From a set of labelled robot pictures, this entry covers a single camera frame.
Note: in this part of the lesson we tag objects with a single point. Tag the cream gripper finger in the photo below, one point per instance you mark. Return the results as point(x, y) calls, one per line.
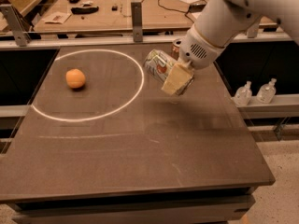
point(178, 80)

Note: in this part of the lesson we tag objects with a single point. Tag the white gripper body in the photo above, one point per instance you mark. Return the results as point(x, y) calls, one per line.
point(196, 51)

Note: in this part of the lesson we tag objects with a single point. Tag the silver green 7up can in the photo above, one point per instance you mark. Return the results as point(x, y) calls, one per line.
point(158, 64)

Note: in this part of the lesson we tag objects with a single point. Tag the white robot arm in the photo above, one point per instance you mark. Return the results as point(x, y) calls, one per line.
point(217, 25)

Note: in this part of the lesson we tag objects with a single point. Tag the gold LaCroix can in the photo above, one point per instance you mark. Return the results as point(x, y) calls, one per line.
point(175, 48)

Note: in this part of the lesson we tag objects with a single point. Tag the black power adapter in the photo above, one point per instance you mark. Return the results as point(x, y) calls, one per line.
point(196, 7)

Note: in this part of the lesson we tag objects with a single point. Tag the wooden background desk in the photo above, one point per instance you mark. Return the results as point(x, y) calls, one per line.
point(157, 15)

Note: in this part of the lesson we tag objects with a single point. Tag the clear bottle left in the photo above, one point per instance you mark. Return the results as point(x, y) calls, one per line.
point(243, 94)

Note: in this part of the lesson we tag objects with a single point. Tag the clear bottle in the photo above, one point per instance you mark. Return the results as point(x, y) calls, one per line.
point(267, 92)
point(243, 94)

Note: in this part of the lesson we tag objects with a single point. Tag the clear bottle right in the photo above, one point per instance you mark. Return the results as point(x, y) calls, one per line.
point(267, 92)

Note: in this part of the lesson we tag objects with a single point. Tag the small black box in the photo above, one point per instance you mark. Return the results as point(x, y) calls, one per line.
point(114, 7)

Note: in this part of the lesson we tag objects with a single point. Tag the orange fruit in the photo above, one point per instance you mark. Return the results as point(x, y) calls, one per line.
point(75, 79)

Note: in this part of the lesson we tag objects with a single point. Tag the black tool on desk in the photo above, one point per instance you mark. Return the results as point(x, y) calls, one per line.
point(84, 10)

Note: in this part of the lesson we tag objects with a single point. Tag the white paper card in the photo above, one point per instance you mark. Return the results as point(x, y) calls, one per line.
point(57, 18)

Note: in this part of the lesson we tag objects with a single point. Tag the right metal bracket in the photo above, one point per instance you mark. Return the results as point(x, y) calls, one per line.
point(254, 29)

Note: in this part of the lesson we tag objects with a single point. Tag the metal bracket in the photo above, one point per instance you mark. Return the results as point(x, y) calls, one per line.
point(17, 24)
point(136, 13)
point(254, 29)

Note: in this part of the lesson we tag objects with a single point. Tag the middle metal bracket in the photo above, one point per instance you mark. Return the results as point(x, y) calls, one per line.
point(136, 13)

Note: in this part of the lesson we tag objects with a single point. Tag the left metal bracket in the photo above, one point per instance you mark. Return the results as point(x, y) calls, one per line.
point(17, 24)

